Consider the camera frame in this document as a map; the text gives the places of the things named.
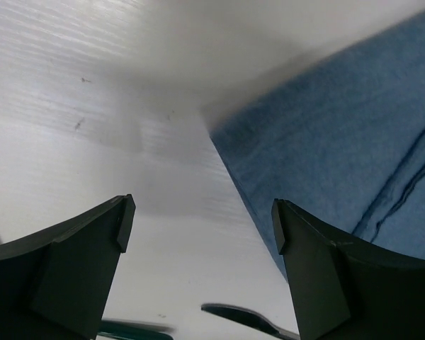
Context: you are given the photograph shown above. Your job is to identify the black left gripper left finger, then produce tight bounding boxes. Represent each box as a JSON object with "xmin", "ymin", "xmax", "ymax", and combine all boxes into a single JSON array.
[{"xmin": 0, "ymin": 195, "xmax": 135, "ymax": 339}]

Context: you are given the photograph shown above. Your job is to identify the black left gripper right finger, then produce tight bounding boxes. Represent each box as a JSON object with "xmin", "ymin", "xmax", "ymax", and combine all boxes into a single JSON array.
[{"xmin": 272, "ymin": 200, "xmax": 425, "ymax": 339}]

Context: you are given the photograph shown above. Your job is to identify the blue cloth napkin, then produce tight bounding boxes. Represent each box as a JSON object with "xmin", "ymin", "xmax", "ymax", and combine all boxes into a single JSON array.
[{"xmin": 211, "ymin": 11, "xmax": 425, "ymax": 270}]

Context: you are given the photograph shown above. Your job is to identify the silver butter knife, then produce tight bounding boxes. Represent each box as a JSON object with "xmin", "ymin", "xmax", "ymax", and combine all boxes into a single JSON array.
[{"xmin": 200, "ymin": 302, "xmax": 300, "ymax": 340}]

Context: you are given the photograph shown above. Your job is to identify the gold spoon green handle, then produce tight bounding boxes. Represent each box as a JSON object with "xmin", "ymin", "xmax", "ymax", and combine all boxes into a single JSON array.
[{"xmin": 97, "ymin": 319, "xmax": 173, "ymax": 339}]

